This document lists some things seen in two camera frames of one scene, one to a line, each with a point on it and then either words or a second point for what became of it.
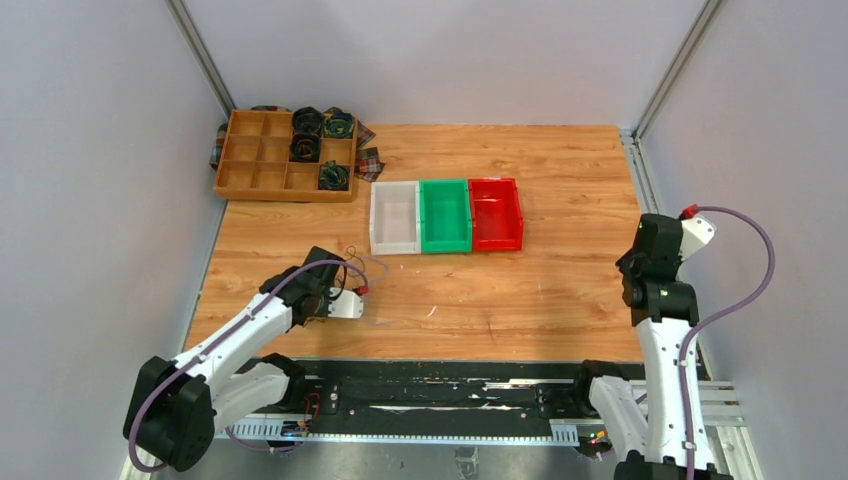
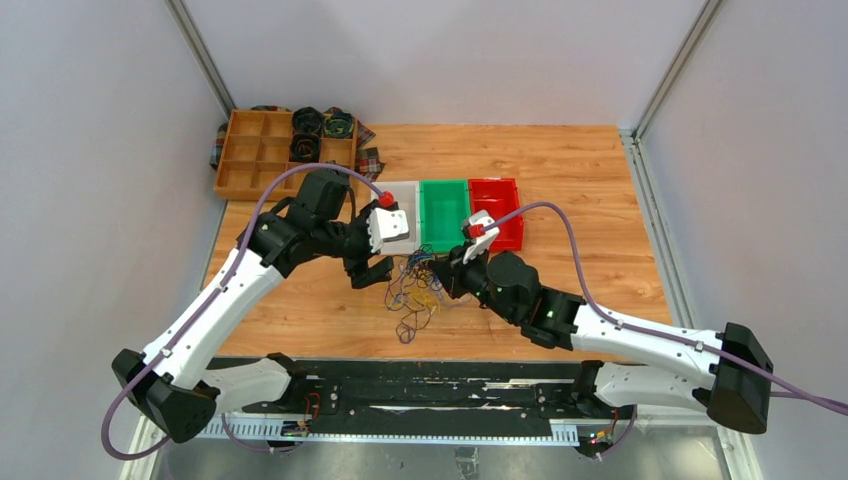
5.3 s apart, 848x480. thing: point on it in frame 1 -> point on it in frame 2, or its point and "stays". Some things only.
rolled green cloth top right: [338, 125] stays
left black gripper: [324, 311] -> [360, 270]
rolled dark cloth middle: [305, 148] stays
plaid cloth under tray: [369, 160] stays
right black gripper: [624, 260] -> [451, 269]
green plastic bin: [446, 224] stays
